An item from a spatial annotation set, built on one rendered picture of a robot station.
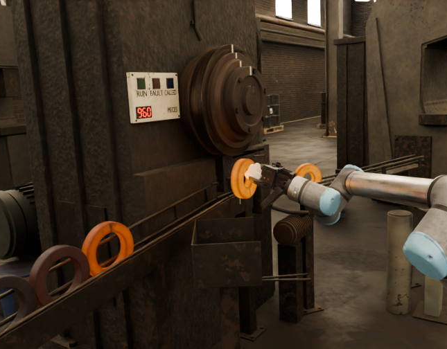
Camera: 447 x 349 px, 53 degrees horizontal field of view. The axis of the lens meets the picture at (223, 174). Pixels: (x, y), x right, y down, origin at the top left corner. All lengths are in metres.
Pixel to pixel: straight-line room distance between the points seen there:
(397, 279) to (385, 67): 2.51
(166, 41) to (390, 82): 2.97
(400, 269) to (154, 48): 1.58
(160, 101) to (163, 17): 0.33
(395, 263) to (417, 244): 1.26
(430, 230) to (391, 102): 3.36
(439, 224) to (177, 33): 1.23
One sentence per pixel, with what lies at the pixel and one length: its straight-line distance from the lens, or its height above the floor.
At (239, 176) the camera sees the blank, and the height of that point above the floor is 0.84.
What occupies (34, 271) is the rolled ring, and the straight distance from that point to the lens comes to 1.33.
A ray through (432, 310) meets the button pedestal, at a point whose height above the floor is 0.04.
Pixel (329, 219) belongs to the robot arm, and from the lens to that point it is 1.67.
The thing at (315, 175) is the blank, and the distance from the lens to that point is 2.31.
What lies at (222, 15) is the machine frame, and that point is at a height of 1.50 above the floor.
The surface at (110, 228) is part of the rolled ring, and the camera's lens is 1.45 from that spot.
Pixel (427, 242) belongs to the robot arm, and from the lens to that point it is 1.17.
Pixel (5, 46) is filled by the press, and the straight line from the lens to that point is 5.97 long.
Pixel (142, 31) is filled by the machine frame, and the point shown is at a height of 1.39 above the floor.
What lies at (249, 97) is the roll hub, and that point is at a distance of 1.86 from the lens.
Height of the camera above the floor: 1.15
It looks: 10 degrees down
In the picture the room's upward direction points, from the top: 3 degrees counter-clockwise
